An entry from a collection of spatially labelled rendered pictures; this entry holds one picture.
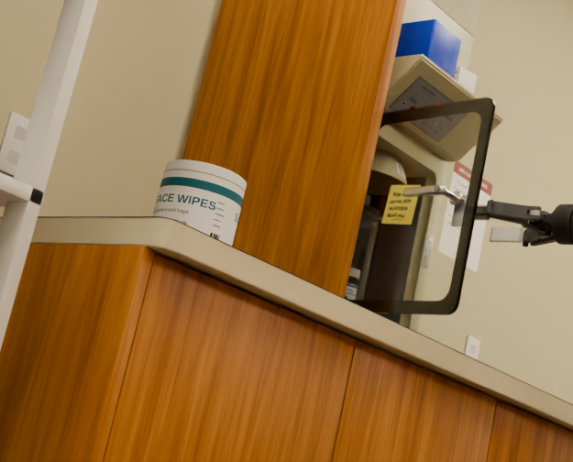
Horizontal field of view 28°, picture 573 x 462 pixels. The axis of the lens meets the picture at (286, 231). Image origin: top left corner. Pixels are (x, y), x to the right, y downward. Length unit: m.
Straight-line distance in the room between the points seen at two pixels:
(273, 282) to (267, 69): 0.85
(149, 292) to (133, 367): 0.10
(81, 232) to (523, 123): 2.27
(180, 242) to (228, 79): 1.01
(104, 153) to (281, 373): 0.82
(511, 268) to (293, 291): 2.00
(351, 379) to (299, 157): 0.57
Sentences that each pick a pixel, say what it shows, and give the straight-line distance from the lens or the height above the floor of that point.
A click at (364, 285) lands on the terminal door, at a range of 2.12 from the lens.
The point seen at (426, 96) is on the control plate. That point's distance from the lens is 2.33.
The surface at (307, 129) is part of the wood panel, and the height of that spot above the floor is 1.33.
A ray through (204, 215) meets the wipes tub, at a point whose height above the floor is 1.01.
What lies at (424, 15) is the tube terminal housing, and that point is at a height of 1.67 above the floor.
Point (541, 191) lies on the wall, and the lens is 3.76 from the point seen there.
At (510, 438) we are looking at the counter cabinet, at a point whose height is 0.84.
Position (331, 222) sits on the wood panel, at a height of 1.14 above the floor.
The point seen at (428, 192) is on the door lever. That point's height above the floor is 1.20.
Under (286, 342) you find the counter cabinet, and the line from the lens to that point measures 1.70.
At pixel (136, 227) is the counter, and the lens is 1.52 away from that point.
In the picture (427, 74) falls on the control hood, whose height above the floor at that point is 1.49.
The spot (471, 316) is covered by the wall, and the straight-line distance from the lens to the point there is 3.42.
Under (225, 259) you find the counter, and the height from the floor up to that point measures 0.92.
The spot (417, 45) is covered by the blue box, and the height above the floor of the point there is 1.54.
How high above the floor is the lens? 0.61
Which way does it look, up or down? 13 degrees up
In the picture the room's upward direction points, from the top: 13 degrees clockwise
